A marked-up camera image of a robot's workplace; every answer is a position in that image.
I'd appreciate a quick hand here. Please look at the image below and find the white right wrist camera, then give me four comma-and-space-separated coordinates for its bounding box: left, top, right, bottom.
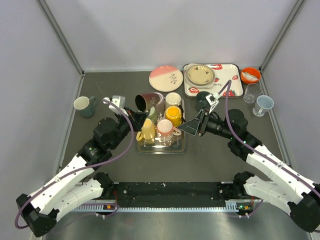
205, 92, 221, 114

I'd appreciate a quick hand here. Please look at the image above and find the strawberry pattern square tray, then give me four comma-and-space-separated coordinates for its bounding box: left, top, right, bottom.
183, 63, 244, 98

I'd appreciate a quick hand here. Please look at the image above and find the pink cream round plate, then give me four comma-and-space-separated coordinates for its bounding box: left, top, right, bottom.
149, 65, 184, 92

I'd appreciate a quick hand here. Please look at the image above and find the pale yellow mug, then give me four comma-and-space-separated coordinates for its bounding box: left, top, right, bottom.
136, 118, 156, 141

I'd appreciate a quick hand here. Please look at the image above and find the teal mug white inside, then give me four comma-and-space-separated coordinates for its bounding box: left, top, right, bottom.
73, 96, 97, 119

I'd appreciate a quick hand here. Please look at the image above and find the cream white mug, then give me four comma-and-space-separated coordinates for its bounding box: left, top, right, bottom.
165, 92, 182, 109

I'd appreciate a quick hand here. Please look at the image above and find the pink white mug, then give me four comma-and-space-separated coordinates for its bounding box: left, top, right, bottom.
156, 119, 182, 142

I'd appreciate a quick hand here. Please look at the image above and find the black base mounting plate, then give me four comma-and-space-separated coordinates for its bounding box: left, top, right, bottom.
98, 182, 251, 208

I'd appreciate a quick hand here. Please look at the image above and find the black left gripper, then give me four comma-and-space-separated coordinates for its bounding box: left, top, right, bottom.
109, 107, 148, 150

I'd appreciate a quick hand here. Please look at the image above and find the light blue cup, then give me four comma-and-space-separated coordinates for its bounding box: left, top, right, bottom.
252, 95, 275, 117

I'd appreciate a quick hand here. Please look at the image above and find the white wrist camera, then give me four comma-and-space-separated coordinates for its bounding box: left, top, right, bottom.
103, 95, 126, 109
205, 92, 221, 114

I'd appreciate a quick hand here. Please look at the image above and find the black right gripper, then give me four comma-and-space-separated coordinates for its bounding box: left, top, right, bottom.
178, 108, 235, 140

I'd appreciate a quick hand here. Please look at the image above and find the dark grey green mug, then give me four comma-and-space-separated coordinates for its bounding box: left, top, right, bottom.
195, 91, 212, 112

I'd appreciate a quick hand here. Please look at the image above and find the dark brown patterned cup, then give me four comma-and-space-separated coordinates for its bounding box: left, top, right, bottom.
135, 92, 164, 112

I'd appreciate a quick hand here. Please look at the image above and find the beige floral bowl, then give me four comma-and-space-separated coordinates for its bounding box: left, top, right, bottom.
185, 64, 216, 89

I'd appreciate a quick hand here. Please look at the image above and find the light green mug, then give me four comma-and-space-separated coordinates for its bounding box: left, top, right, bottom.
147, 106, 158, 125

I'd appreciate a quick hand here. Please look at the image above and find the steel mug tray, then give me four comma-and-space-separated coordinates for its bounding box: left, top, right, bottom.
136, 96, 187, 155

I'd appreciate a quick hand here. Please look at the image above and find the orange bowl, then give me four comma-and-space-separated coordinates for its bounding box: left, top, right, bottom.
240, 67, 261, 84

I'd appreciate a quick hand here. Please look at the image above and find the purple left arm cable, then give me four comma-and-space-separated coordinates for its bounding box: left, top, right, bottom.
14, 97, 135, 230

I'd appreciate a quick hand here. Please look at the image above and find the grey slotted cable duct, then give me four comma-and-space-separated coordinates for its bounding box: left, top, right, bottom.
72, 202, 239, 213

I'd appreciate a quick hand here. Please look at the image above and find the clear drinking glass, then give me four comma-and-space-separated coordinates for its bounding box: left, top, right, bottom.
243, 83, 262, 104

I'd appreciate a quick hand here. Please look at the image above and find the orange yellow mug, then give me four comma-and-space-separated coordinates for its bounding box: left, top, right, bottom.
165, 106, 182, 127

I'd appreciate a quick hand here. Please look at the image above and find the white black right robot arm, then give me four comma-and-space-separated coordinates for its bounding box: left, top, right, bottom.
178, 109, 320, 233

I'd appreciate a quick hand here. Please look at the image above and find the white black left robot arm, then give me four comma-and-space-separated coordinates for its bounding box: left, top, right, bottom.
16, 107, 148, 238

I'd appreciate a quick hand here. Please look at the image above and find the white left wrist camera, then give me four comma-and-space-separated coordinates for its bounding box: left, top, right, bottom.
103, 95, 126, 109

